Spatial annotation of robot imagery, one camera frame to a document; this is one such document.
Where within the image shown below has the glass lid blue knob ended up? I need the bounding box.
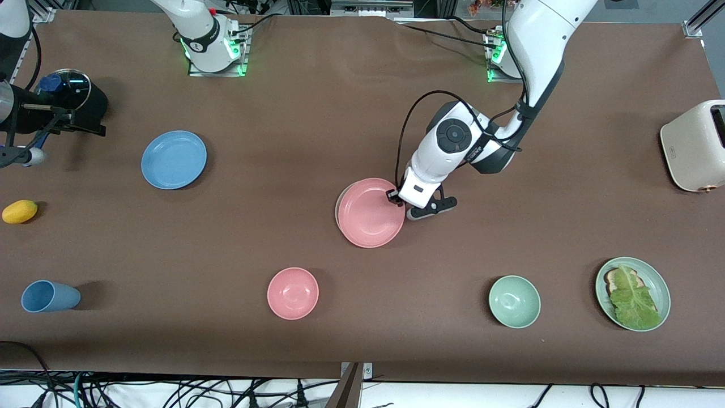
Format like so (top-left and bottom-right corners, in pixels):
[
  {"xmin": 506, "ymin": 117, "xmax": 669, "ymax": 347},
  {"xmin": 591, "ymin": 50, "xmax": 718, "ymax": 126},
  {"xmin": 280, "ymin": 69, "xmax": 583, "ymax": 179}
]
[{"xmin": 40, "ymin": 69, "xmax": 92, "ymax": 108}]

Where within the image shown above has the beige toaster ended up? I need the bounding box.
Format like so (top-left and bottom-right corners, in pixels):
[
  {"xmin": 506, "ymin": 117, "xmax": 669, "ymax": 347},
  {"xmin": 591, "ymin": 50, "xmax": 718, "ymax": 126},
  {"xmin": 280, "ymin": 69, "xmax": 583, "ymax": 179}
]
[{"xmin": 660, "ymin": 100, "xmax": 725, "ymax": 193}]

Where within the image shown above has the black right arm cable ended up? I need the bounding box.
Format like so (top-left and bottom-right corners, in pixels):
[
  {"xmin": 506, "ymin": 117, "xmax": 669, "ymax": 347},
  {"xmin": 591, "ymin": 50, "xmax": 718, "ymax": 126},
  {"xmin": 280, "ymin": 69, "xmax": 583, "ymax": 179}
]
[{"xmin": 0, "ymin": 25, "xmax": 44, "ymax": 94}]

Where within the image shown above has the small green deep bowl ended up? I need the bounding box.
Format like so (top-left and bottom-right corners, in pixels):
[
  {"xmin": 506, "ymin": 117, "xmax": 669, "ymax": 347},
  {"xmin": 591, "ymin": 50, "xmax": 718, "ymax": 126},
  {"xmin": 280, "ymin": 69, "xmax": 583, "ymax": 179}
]
[{"xmin": 489, "ymin": 275, "xmax": 541, "ymax": 329}]

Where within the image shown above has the black right base cable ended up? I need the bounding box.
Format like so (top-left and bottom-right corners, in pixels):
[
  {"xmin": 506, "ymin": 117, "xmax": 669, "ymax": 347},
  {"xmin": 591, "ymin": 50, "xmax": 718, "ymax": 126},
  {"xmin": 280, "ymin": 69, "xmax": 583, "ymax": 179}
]
[{"xmin": 228, "ymin": 12, "xmax": 284, "ymax": 37}]

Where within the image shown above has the black left base cable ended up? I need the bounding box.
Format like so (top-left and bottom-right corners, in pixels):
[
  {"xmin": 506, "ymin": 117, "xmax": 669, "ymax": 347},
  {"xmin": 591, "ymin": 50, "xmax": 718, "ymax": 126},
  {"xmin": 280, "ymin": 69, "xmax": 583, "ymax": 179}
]
[
  {"xmin": 452, "ymin": 16, "xmax": 494, "ymax": 36},
  {"xmin": 405, "ymin": 24, "xmax": 502, "ymax": 49}
]

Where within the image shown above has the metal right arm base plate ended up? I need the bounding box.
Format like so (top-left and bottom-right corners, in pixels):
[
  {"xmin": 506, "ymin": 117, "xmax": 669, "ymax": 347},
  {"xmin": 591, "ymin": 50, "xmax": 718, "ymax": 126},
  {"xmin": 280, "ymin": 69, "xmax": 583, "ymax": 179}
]
[{"xmin": 188, "ymin": 25, "xmax": 250, "ymax": 77}]

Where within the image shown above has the aluminium post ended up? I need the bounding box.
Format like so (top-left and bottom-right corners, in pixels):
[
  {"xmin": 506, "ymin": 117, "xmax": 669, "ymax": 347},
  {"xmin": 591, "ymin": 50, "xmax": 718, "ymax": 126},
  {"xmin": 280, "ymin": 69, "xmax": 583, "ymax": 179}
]
[{"xmin": 326, "ymin": 362, "xmax": 364, "ymax": 408}]

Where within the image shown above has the blue shallow bowl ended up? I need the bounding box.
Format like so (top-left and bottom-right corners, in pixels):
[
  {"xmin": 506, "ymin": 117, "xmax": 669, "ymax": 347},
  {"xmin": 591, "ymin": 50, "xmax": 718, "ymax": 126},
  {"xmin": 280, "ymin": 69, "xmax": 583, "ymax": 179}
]
[{"xmin": 141, "ymin": 130, "xmax": 208, "ymax": 190}]

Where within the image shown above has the beige shallow bowl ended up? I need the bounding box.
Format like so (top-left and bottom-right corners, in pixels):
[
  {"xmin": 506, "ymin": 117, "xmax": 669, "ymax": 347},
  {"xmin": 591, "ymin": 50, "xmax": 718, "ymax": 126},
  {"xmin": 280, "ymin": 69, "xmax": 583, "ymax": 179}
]
[{"xmin": 335, "ymin": 184, "xmax": 347, "ymax": 234}]

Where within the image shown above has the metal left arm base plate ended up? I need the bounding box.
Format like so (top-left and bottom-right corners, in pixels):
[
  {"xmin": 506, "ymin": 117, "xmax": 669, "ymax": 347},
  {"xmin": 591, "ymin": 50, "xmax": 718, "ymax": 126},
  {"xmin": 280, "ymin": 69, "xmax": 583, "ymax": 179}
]
[{"xmin": 484, "ymin": 25, "xmax": 526, "ymax": 84}]

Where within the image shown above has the yellow lemon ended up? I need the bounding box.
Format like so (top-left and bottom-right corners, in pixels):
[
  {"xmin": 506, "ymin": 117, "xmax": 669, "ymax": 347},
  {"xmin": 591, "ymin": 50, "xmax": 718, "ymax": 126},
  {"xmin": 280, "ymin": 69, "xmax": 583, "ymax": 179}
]
[{"xmin": 2, "ymin": 199, "xmax": 39, "ymax": 224}]

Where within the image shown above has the black floor cable loop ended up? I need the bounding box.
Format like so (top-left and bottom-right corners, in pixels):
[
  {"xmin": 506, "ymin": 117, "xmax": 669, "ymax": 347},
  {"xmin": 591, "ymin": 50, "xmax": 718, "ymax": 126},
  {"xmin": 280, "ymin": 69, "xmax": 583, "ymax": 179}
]
[{"xmin": 0, "ymin": 341, "xmax": 54, "ymax": 408}]

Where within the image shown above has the small pink deep bowl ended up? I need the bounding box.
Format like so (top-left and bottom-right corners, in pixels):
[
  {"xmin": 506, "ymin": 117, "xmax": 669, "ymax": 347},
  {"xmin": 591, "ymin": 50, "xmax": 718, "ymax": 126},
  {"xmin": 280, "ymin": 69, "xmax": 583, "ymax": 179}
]
[{"xmin": 267, "ymin": 267, "xmax": 319, "ymax": 321}]

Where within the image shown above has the blue plastic cup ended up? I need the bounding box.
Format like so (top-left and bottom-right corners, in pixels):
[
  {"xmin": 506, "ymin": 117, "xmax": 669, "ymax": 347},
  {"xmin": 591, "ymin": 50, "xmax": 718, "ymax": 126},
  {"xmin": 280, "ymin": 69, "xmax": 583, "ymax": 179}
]
[{"xmin": 21, "ymin": 280, "xmax": 82, "ymax": 313}]

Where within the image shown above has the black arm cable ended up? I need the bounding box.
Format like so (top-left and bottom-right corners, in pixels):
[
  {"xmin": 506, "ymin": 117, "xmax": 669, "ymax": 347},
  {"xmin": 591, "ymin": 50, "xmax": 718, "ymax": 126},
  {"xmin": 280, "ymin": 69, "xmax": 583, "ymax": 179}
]
[
  {"xmin": 394, "ymin": 90, "xmax": 523, "ymax": 190},
  {"xmin": 0, "ymin": 25, "xmax": 44, "ymax": 94}
]

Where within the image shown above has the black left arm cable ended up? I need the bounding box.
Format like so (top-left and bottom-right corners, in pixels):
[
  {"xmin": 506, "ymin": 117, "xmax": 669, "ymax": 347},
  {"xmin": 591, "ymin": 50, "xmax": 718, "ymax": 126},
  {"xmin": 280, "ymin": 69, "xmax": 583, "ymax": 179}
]
[{"xmin": 394, "ymin": 90, "xmax": 523, "ymax": 190}]

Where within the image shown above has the black base cable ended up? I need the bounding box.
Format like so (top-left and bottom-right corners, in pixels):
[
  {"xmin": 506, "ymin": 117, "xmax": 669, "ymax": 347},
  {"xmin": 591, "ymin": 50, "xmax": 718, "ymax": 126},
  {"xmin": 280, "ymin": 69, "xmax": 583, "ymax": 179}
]
[
  {"xmin": 228, "ymin": 12, "xmax": 284, "ymax": 37},
  {"xmin": 405, "ymin": 24, "xmax": 502, "ymax": 49},
  {"xmin": 452, "ymin": 16, "xmax": 494, "ymax": 36}
]

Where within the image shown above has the black saucepan blue handle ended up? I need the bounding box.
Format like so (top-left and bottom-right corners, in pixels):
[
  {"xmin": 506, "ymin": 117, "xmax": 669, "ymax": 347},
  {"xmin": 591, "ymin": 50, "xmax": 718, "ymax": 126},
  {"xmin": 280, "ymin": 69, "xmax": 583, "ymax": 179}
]
[{"xmin": 57, "ymin": 69, "xmax": 109, "ymax": 128}]

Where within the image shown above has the green lettuce leaf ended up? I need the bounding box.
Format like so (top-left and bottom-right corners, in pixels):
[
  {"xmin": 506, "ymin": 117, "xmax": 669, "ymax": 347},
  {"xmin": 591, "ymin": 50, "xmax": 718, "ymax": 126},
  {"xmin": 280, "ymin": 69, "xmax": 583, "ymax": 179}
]
[{"xmin": 609, "ymin": 265, "xmax": 661, "ymax": 330}]

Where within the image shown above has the pink shallow bowl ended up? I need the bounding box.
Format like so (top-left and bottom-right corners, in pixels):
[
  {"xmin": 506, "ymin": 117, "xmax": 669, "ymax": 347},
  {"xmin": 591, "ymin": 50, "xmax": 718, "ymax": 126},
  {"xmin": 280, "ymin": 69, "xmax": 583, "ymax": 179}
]
[{"xmin": 337, "ymin": 177, "xmax": 407, "ymax": 249}]

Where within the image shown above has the toasted bread slice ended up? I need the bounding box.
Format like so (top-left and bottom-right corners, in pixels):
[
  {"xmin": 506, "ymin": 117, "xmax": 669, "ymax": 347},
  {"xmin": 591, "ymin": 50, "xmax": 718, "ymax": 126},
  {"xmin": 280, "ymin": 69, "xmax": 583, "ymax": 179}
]
[{"xmin": 604, "ymin": 268, "xmax": 644, "ymax": 295}]

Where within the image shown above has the green plate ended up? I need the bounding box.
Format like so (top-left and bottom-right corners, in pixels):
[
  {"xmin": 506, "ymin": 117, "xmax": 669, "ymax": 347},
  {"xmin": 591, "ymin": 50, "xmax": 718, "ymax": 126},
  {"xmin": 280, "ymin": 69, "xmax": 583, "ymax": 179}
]
[{"xmin": 595, "ymin": 257, "xmax": 671, "ymax": 332}]

